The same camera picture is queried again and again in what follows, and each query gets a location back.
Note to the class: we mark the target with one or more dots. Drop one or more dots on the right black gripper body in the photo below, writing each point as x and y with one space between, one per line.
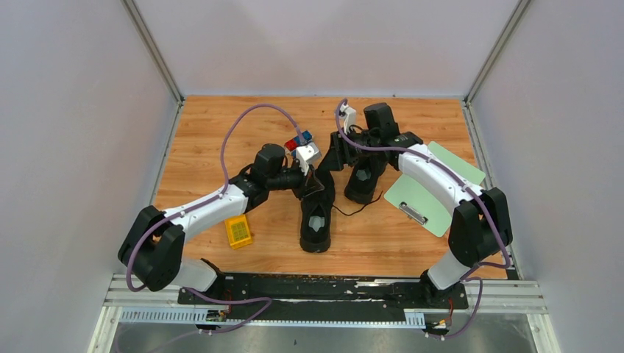
366 140

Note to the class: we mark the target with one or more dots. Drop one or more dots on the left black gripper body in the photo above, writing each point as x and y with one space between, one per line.
299 182

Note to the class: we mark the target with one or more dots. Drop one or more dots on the black sneaker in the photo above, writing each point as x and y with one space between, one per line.
363 180
316 216

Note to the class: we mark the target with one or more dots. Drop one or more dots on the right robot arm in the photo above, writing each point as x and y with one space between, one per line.
480 225

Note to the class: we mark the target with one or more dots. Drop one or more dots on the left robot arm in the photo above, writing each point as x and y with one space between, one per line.
152 250

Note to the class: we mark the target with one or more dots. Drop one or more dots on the toy brick car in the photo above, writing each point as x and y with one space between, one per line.
300 140

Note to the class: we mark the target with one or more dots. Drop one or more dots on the yellow toy block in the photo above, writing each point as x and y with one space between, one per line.
238 232

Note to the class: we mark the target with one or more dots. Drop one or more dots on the green clipboard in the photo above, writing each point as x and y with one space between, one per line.
425 188

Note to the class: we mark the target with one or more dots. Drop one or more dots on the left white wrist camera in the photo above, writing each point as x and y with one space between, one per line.
307 155

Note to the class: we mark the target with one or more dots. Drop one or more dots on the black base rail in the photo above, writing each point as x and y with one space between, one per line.
307 297

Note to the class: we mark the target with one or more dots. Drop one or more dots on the white cable duct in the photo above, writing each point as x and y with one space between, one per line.
205 316

